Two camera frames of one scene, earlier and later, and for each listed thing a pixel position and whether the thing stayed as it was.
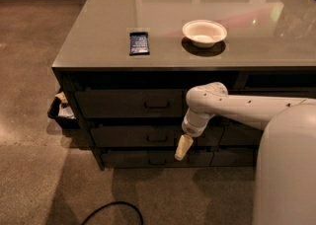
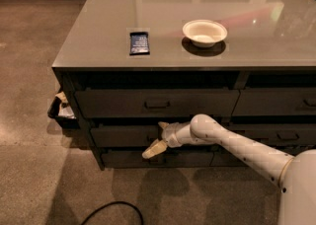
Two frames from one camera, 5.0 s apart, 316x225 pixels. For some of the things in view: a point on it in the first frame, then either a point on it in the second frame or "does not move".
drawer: [152, 136] does not move
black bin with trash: [61, 112] does not move
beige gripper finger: [184, 146] to [158, 146]
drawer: [235, 157] does not move
